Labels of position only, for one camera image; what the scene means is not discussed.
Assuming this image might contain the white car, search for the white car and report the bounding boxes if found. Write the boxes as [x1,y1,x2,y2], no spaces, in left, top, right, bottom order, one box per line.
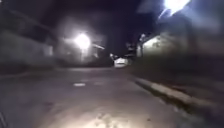
[113,57,130,69]

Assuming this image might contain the street lamp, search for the street lamp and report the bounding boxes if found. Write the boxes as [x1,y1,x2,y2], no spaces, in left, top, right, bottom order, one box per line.
[158,0,192,18]
[73,32,92,64]

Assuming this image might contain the grey asphalt road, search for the grey asphalt road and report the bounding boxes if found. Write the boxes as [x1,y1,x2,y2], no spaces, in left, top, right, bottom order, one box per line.
[0,65,214,128]

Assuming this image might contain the pale concrete kerb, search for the pale concrete kerb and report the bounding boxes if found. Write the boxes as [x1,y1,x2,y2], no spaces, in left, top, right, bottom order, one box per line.
[133,77,224,114]

